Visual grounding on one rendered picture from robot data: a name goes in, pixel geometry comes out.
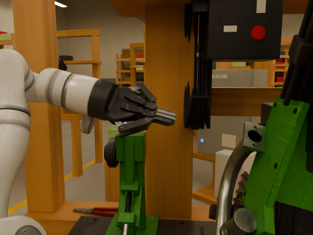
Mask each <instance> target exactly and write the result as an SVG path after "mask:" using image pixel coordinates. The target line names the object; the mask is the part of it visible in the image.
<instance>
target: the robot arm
mask: <svg viewBox="0 0 313 235"><path fill-rule="evenodd" d="M139 96H140V97H141V98H140V97H139ZM156 101H157V98H156V97H155V96H154V95H153V94H152V93H151V92H150V91H149V89H148V88H147V87H146V86H145V85H144V84H143V83H142V82H141V81H137V83H136V85H135V86H133V87H131V88H129V87H119V86H117V85H116V84H115V83H112V82H108V81H105V80H101V79H98V78H94V77H91V76H86V75H79V74H74V73H71V72H67V71H64V70H60V69H55V68H46V69H44V70H43V71H41V73H39V74H37V73H35V72H33V71H32V70H31V69H30V67H29V65H28V63H27V62H26V60H25V58H24V57H23V56H22V55H21V54H20V53H19V52H17V51H15V50H13V49H8V48H3V49H0V235H47V234H46V232H45V230H44V228H43V227H42V226H41V225H40V223H38V222H37V221H35V220H34V219H32V218H30V217H26V216H23V215H14V216H9V217H8V203H9V198H10V193H11V190H12V187H13V184H14V181H15V179H16V176H17V174H18V172H19V169H20V167H21V165H22V162H23V160H24V158H25V155H26V153H27V149H28V145H29V139H30V121H31V111H30V106H29V104H28V102H37V103H43V102H44V103H48V104H52V105H55V106H59V107H62V108H65V109H68V110H70V111H73V112H76V113H79V114H82V115H83V117H82V122H81V125H80V130H81V132H82V133H86V134H90V132H91V130H92V128H93V126H94V124H95V122H96V120H97V119H100V120H103V121H105V120H108V121H109V122H110V123H111V124H114V125H116V127H117V129H118V136H119V137H120V138H123V137H126V136H129V135H132V134H135V133H138V132H141V131H145V130H147V129H148V128H149V126H150V125H151V124H152V123H157V124H161V125H165V126H170V125H174V122H175V119H176V114H174V112H172V111H169V110H166V109H162V108H159V107H157V103H156ZM130 121H132V122H130ZM127 122H130V123H127Z"/></svg>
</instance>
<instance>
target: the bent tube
mask: <svg viewBox="0 0 313 235"><path fill-rule="evenodd" d="M265 131H266V127H264V126H261V125H258V124H253V123H250V122H246V121H245V122H244V129H243V138H242V139H241V141H240V142H239V144H238V145H237V146H236V147H235V149H234V150H233V152H232V153H231V155H230V157H229V159H228V161H227V163H226V166H225V169H224V172H223V175H222V179H221V182H220V187H219V192H218V201H217V211H216V221H215V232H214V235H220V233H219V230H220V227H221V226H222V225H223V224H224V223H225V222H227V221H229V220H230V219H231V211H232V198H233V192H234V187H235V183H236V180H237V177H238V173H239V171H240V169H241V166H242V165H243V163H244V161H245V160H246V159H247V158H248V156H249V155H250V154H251V153H252V152H253V151H257V152H260V153H265Z"/></svg>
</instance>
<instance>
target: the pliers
mask: <svg viewBox="0 0 313 235"><path fill-rule="evenodd" d="M73 211H75V212H84V213H91V214H96V215H103V216H109V217H114V215H115V214H117V213H111V212H107V211H115V212H118V207H93V208H90V207H75V208H74V209H73Z"/></svg>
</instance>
